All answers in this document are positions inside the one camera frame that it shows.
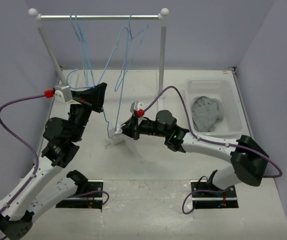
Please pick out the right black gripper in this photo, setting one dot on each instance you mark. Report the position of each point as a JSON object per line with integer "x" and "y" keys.
{"x": 132, "y": 127}

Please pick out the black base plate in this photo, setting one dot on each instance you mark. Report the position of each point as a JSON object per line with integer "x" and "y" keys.
{"x": 207, "y": 200}
{"x": 88, "y": 197}

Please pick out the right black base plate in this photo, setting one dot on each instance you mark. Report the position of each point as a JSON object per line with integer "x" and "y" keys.
{"x": 207, "y": 200}

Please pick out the grey clothes in basket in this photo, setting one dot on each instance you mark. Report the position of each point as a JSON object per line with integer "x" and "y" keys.
{"x": 206, "y": 113}

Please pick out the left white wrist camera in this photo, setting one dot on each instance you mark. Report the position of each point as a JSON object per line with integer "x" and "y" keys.
{"x": 63, "y": 93}

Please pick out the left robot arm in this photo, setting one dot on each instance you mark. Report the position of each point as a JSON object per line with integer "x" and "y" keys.
{"x": 21, "y": 208}

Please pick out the blue hanger with top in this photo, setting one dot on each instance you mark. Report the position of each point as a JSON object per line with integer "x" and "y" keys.
{"x": 94, "y": 84}

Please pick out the blue hanger far left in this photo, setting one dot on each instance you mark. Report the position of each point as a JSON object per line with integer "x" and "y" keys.
{"x": 83, "y": 47}

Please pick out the white plastic basket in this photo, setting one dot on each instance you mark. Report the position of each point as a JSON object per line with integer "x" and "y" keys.
{"x": 233, "y": 123}

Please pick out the blue hanger right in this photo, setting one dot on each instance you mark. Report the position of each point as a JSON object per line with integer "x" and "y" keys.
{"x": 129, "y": 53}

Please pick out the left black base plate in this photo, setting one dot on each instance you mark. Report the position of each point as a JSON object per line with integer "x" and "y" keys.
{"x": 88, "y": 197}

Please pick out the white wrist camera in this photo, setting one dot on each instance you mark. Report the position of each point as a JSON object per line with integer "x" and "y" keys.
{"x": 63, "y": 93}
{"x": 136, "y": 109}

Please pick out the white clothes rack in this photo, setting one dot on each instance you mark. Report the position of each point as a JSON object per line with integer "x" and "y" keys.
{"x": 162, "y": 17}

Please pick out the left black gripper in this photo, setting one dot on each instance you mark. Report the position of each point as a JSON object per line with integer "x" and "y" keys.
{"x": 93, "y": 99}

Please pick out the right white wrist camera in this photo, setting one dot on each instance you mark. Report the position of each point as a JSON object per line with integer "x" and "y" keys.
{"x": 136, "y": 109}

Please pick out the white tank top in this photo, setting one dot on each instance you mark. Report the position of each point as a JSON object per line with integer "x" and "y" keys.
{"x": 115, "y": 136}

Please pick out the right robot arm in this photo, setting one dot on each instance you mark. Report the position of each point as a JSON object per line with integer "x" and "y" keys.
{"x": 247, "y": 163}

